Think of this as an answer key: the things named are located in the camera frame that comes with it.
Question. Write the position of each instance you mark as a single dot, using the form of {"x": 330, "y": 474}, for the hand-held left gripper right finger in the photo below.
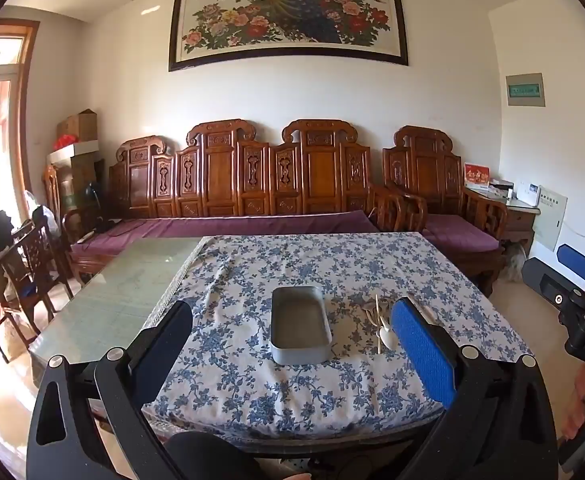
{"x": 422, "y": 350}

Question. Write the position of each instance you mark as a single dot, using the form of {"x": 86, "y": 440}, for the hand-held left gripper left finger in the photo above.
{"x": 165, "y": 355}

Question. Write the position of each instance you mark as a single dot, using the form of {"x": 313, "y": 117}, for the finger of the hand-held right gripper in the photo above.
{"x": 542, "y": 277}
{"x": 577, "y": 262}

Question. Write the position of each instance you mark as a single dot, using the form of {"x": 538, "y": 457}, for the beige plastic spoon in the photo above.
{"x": 387, "y": 342}

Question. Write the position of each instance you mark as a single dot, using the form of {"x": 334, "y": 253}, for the grey metal tin box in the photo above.
{"x": 297, "y": 325}

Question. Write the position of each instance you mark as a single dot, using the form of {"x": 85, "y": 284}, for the grey furry bundle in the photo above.
{"x": 513, "y": 262}

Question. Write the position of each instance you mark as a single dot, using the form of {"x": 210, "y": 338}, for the wooden side table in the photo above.
{"x": 520, "y": 220}

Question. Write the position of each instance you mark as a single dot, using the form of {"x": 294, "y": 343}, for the white desk device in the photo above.
{"x": 527, "y": 193}

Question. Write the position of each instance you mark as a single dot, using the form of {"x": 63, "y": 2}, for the blue floral tablecloth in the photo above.
{"x": 252, "y": 385}

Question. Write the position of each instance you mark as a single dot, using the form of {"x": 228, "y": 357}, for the purple armchair cushion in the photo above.
{"x": 457, "y": 232}

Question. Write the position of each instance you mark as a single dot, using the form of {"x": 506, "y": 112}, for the red standing card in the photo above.
{"x": 476, "y": 176}

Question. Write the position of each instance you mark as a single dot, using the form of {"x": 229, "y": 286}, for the purple sofa cushion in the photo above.
{"x": 172, "y": 227}

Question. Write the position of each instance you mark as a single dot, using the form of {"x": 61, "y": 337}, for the carved wooden armchair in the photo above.
{"x": 425, "y": 170}

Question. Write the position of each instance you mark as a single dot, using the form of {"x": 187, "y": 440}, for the wooden dining chair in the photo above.
{"x": 35, "y": 255}

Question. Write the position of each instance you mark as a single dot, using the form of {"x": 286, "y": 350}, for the black desk lamp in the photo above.
{"x": 92, "y": 200}

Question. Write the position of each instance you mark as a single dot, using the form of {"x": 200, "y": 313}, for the white plastic bag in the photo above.
{"x": 47, "y": 217}

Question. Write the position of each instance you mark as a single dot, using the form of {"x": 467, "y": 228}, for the carved wooden sofa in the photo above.
{"x": 222, "y": 175}

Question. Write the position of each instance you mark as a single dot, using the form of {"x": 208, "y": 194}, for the carved wooden chair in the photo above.
{"x": 51, "y": 190}

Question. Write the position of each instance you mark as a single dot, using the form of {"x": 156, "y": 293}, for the white-lidded carton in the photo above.
{"x": 75, "y": 152}

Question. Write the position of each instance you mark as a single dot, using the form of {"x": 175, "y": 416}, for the red bundle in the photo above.
{"x": 65, "y": 142}

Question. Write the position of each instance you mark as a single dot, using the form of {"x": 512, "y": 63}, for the brown cardboard box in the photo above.
{"x": 77, "y": 125}

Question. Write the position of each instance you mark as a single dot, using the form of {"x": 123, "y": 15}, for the framed peacock flower painting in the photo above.
{"x": 292, "y": 15}

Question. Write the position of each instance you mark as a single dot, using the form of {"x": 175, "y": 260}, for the white wall electrical panel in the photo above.
{"x": 550, "y": 217}

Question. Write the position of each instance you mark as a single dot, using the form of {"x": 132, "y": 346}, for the green-sign wall panel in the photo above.
{"x": 525, "y": 90}

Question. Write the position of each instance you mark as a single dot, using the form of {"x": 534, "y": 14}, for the wooden door frame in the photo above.
{"x": 22, "y": 110}

